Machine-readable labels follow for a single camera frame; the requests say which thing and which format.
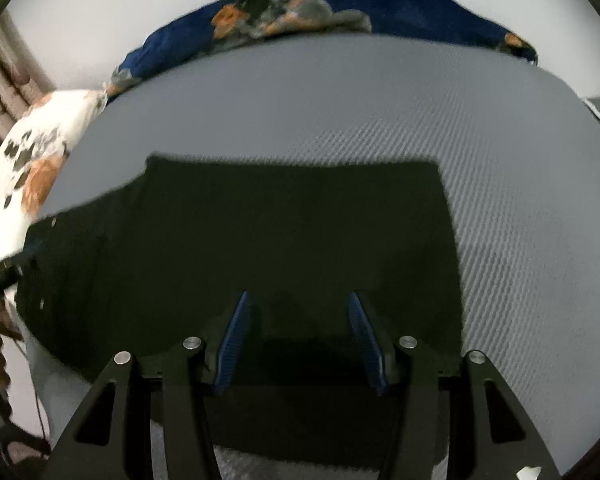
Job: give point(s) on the white floral pillow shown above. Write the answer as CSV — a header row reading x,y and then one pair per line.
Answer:
x,y
30,160

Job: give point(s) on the black pants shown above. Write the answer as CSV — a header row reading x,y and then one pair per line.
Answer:
x,y
280,220

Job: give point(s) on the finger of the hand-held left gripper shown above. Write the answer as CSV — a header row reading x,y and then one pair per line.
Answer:
x,y
0,272

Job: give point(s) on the beige patterned curtain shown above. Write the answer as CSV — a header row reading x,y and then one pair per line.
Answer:
x,y
0,75

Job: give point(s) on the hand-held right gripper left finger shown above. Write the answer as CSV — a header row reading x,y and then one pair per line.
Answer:
x,y
232,345

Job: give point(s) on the navy floral pillow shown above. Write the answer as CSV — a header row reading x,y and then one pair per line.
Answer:
x,y
405,5

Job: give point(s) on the grey bed mattress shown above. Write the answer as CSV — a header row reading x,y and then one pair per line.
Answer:
x,y
330,110

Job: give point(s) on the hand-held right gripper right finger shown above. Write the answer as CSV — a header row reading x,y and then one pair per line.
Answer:
x,y
367,345

